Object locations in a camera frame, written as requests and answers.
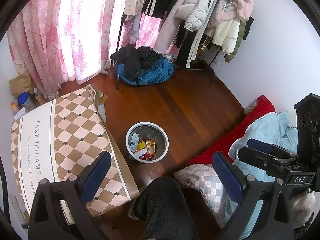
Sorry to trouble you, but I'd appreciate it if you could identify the white blue carton box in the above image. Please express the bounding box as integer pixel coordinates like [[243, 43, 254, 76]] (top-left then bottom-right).
[[130, 133, 139, 152]]

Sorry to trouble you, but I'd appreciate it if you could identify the red torn wrapper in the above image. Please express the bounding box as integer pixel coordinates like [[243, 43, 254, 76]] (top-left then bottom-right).
[[140, 153, 155, 161]]

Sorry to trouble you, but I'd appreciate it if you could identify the orange yellow snack bag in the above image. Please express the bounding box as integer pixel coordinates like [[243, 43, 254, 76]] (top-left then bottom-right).
[[145, 139, 156, 154]]

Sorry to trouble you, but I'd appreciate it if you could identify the white barcode box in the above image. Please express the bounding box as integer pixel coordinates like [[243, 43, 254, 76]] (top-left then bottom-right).
[[133, 148, 148, 158]]

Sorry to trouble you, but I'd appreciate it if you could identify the yellow snack packet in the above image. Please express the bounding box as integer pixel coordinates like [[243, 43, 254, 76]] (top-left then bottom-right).
[[137, 139, 146, 151]]

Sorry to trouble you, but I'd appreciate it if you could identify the white round trash bin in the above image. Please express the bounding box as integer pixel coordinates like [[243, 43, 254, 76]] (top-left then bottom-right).
[[125, 122, 169, 164]]

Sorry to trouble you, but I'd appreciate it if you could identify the checkered pastel pillow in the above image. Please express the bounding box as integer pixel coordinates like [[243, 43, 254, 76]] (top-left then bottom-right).
[[174, 164, 227, 228]]

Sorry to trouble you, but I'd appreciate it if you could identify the checkered brown table cloth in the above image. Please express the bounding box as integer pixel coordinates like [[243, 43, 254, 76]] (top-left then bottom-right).
[[11, 85, 139, 217]]

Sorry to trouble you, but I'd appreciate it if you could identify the black fuzzy trouser leg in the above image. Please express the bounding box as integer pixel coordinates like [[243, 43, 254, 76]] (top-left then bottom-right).
[[129, 177, 199, 239]]

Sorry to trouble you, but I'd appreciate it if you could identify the red blanket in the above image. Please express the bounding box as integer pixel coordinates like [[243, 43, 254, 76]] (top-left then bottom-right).
[[186, 95, 276, 166]]

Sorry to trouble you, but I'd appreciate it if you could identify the white power strip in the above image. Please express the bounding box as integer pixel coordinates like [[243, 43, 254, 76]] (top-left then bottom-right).
[[9, 195, 27, 224]]

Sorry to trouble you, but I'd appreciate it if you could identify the clear plastic bottle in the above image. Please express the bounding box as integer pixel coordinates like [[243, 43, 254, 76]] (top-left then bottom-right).
[[33, 88, 46, 105]]

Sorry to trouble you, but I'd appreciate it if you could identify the blue lid white canister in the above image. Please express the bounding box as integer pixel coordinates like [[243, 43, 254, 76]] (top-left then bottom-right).
[[18, 92, 35, 112]]

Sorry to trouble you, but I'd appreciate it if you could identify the orange small bottle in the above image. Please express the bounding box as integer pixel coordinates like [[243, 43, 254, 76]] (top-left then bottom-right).
[[10, 101, 20, 113]]

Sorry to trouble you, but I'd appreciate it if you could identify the black clothes rack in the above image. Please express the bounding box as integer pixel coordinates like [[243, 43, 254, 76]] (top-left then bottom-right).
[[112, 0, 217, 82]]

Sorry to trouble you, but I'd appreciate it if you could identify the brown paper bag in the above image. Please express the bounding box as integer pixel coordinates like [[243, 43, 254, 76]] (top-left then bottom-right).
[[9, 72, 36, 98]]

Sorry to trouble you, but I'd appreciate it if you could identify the black clothes pile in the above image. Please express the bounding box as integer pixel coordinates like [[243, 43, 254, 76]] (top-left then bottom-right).
[[110, 44, 161, 83]]

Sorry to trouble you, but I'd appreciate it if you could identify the blue jacket pile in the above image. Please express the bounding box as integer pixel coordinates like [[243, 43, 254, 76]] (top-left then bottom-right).
[[118, 57, 175, 86]]

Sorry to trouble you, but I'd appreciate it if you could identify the cream fleece jacket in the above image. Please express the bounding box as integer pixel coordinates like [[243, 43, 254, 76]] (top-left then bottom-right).
[[204, 18, 240, 55]]

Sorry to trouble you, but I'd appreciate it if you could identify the pink floral curtain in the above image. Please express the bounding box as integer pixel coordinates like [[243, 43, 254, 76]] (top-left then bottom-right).
[[7, 0, 161, 100]]

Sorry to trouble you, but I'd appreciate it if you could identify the white puffer jacket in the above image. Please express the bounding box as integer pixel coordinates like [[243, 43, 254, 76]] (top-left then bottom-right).
[[174, 0, 210, 32]]

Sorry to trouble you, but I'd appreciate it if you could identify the pink fleece coat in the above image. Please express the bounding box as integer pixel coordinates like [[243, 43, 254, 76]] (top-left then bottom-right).
[[207, 0, 253, 28]]

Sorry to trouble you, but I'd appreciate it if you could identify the small beige hanging bag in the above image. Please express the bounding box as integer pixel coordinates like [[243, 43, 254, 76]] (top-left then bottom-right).
[[124, 0, 143, 16]]

